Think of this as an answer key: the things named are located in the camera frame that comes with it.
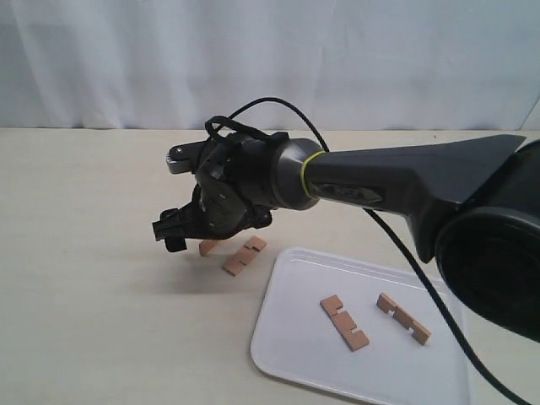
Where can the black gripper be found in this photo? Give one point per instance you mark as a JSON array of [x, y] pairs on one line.
[[209, 216]]

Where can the wooden notched piece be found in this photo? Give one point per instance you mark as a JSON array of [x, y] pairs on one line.
[[344, 323], [206, 246], [246, 254], [391, 308]]

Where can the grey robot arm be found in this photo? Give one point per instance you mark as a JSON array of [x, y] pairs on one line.
[[472, 206]]

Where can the white plastic tray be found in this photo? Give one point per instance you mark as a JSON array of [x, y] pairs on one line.
[[295, 340]]

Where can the white cloth backdrop curtain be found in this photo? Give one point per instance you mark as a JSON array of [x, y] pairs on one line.
[[372, 65]]

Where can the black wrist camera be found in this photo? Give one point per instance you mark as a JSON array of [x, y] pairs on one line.
[[184, 158]]

